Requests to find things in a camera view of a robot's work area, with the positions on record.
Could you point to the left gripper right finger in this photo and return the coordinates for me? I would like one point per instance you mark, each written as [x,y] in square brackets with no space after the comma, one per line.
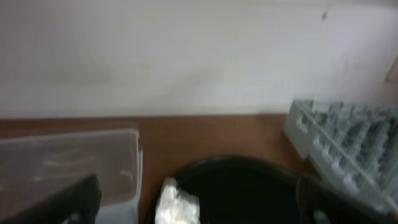
[319,203]

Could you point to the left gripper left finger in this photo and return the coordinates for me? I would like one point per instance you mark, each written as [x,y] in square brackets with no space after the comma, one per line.
[77,203]

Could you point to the grey dishwasher rack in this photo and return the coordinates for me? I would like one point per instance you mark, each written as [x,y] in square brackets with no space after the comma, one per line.
[353,147]

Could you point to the clear plastic bin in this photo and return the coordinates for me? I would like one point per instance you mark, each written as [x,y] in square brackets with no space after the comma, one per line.
[34,168]

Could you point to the round black tray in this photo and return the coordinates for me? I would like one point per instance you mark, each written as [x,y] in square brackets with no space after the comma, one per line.
[239,189]

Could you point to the crumpled white tissue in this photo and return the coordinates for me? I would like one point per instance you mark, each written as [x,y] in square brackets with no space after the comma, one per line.
[176,206]

